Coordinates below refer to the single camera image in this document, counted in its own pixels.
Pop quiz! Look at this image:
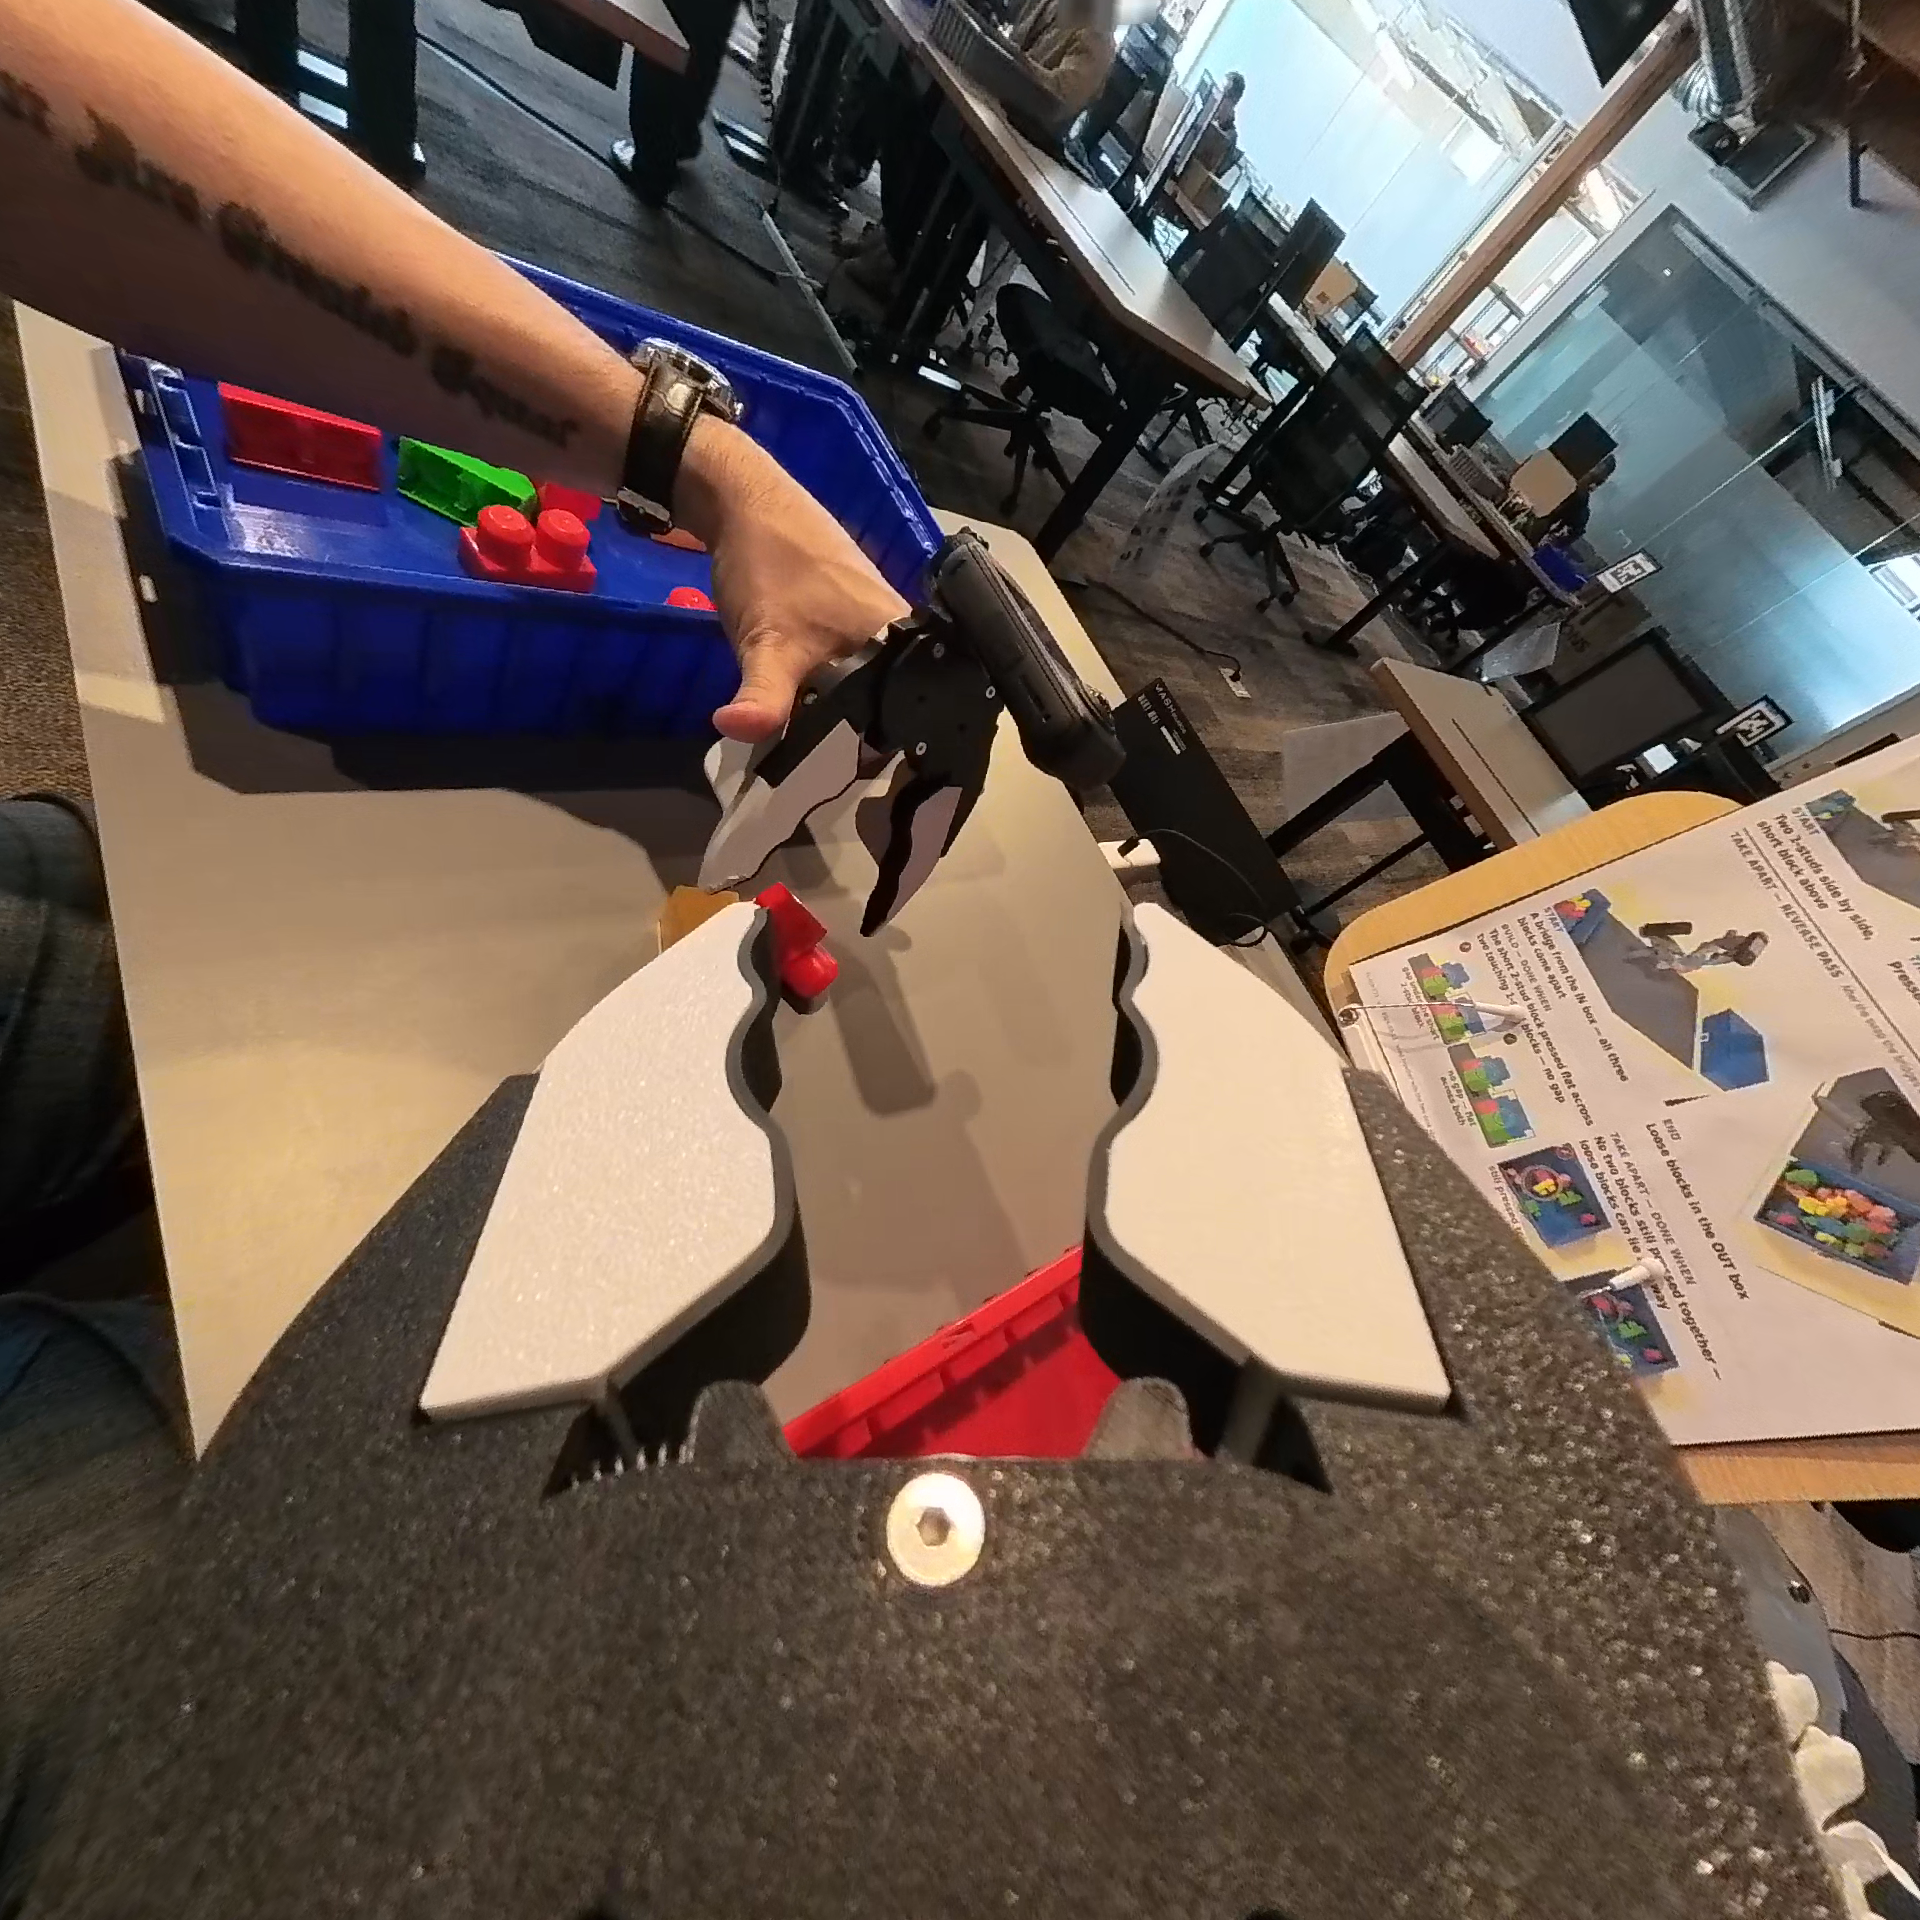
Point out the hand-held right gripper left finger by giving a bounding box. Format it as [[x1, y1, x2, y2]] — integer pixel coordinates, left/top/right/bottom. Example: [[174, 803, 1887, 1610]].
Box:
[[417, 899, 799, 1426]]

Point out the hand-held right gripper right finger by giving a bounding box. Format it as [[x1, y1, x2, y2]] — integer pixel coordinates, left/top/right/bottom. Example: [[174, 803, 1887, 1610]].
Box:
[[1081, 899, 1457, 1464]]

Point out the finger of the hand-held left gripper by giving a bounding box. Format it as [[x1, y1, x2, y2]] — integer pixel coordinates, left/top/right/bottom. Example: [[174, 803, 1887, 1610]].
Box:
[[860, 749, 996, 944], [697, 732, 905, 907]]

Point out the small red mega block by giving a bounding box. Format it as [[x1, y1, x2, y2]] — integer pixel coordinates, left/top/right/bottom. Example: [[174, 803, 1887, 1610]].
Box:
[[753, 883, 843, 1007]]

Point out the blue plastic bin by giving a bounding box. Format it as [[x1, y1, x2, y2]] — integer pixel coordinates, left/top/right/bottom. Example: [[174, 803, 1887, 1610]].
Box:
[[120, 250, 950, 742]]

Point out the person's left forearm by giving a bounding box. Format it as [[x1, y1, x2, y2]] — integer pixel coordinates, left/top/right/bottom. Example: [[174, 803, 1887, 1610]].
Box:
[[0, 0, 682, 504]]

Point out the red two-stud mega block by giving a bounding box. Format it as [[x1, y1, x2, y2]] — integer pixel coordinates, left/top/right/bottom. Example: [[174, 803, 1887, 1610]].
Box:
[[460, 504, 602, 595]]

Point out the green mega block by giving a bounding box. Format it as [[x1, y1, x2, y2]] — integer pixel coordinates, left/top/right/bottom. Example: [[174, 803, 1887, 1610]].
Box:
[[399, 439, 541, 526]]

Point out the flat red mega block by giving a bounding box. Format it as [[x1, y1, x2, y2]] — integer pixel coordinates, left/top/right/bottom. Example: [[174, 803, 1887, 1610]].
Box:
[[219, 385, 387, 493]]

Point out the person's left hand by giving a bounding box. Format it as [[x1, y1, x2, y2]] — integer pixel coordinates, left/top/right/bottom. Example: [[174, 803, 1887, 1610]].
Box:
[[673, 435, 920, 744]]

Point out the black computer tower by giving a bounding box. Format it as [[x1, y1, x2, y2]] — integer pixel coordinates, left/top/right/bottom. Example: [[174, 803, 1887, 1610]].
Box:
[[1107, 676, 1305, 948]]

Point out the black office chair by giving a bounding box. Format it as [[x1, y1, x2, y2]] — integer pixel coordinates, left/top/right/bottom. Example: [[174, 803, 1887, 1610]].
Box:
[[1198, 323, 1432, 609], [920, 284, 1185, 519]]

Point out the red plastic bin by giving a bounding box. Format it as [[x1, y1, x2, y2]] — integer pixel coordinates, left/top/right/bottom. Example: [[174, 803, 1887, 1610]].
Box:
[[785, 1246, 1128, 1464]]

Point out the round wooden side table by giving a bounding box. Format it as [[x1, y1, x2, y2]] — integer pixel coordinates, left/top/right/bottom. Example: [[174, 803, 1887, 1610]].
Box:
[[1322, 793, 1920, 1507]]

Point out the dark leather wristwatch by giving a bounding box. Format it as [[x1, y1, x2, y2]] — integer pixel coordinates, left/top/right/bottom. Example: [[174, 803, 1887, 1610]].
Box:
[[613, 336, 749, 539]]

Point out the long office desk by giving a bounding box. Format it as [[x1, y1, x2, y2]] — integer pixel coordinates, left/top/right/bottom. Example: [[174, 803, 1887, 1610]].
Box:
[[839, 0, 1268, 563]]

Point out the printed instruction sheet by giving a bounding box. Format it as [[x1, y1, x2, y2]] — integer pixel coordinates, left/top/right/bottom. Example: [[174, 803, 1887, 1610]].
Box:
[[1348, 742, 1920, 1450]]

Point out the small white table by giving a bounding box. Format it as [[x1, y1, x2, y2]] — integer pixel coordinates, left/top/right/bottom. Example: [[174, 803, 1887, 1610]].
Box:
[[1268, 657, 1594, 910]]

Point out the dark monitor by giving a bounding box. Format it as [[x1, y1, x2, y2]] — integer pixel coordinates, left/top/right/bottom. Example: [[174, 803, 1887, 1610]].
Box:
[[1519, 626, 1748, 787]]

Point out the white bumpy object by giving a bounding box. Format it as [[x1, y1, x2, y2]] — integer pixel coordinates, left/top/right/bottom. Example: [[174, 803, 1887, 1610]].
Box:
[[1763, 1656, 1920, 1920]]

